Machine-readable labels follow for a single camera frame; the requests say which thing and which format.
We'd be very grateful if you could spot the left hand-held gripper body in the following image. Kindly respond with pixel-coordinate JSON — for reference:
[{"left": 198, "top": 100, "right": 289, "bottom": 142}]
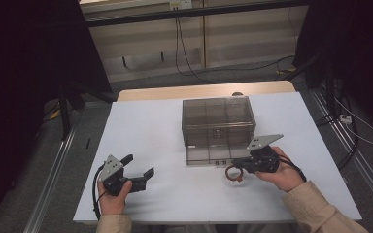
[{"left": 98, "top": 154, "right": 148, "bottom": 197}]

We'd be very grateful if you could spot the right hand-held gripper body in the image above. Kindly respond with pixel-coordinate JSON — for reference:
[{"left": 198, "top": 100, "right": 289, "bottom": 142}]
[{"left": 246, "top": 133, "right": 285, "bottom": 174}]

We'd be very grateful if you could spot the brown braided bracelet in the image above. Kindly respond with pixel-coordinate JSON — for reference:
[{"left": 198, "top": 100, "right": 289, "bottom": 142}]
[{"left": 224, "top": 164, "right": 245, "bottom": 183}]

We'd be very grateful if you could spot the smoky transparent drawer organizer case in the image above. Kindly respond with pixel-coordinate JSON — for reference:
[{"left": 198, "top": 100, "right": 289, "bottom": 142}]
[{"left": 181, "top": 95, "right": 257, "bottom": 149}]

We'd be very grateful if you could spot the person's right hand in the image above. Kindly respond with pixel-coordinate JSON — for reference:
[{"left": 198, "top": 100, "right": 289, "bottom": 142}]
[{"left": 254, "top": 146, "right": 305, "bottom": 193}]

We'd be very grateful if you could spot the person's left hand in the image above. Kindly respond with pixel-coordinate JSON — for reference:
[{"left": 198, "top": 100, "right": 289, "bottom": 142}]
[{"left": 97, "top": 180, "right": 134, "bottom": 216}]

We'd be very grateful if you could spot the white table sheet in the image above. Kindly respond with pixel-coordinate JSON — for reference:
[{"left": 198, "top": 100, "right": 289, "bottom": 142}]
[{"left": 72, "top": 91, "right": 363, "bottom": 225}]

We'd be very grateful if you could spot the black metal stand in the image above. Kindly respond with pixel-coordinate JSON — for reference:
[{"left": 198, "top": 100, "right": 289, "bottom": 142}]
[
  {"left": 57, "top": 82, "right": 118, "bottom": 141},
  {"left": 277, "top": 48, "right": 338, "bottom": 118}
]

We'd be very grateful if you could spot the wooden table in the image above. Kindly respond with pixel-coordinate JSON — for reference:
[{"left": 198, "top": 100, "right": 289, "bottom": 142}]
[{"left": 116, "top": 81, "right": 297, "bottom": 102}]

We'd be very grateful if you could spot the beige cabinet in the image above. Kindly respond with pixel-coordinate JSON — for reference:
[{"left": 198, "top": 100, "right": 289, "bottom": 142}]
[{"left": 79, "top": 0, "right": 309, "bottom": 83}]

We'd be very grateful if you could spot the black curtain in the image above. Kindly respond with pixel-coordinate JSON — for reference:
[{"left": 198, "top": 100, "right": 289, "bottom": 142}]
[
  {"left": 291, "top": 0, "right": 373, "bottom": 130},
  {"left": 0, "top": 0, "right": 113, "bottom": 227}
]

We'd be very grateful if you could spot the black metal bar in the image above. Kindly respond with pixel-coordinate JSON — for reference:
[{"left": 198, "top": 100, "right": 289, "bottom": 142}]
[{"left": 85, "top": 0, "right": 309, "bottom": 28}]

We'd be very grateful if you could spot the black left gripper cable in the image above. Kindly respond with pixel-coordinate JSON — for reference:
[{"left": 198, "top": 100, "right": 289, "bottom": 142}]
[{"left": 91, "top": 163, "right": 107, "bottom": 221}]

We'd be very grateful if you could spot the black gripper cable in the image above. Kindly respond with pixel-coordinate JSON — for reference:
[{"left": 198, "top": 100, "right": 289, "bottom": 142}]
[
  {"left": 91, "top": 163, "right": 107, "bottom": 221},
  {"left": 273, "top": 154, "right": 308, "bottom": 183}
]

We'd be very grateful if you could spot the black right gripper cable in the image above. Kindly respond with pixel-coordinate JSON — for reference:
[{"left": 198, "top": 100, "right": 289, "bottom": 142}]
[{"left": 273, "top": 154, "right": 308, "bottom": 183}]

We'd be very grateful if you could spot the aluminium floor rail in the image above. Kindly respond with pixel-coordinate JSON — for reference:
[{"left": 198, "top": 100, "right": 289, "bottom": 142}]
[
  {"left": 310, "top": 89, "right": 373, "bottom": 213},
  {"left": 22, "top": 124, "right": 80, "bottom": 233}
]

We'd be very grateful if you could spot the black floor cable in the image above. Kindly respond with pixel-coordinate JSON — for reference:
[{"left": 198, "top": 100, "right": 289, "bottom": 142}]
[{"left": 314, "top": 92, "right": 360, "bottom": 171}]

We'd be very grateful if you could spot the white floor cable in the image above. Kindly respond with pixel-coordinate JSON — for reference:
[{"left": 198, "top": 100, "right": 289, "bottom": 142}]
[{"left": 333, "top": 96, "right": 373, "bottom": 146}]

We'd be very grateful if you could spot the black hanging cable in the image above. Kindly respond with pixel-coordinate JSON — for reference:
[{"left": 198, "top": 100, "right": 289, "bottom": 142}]
[{"left": 174, "top": 17, "right": 296, "bottom": 83}]

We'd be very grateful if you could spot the white wall socket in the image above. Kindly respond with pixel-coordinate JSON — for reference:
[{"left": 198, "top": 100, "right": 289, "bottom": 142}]
[{"left": 169, "top": 0, "right": 193, "bottom": 10}]

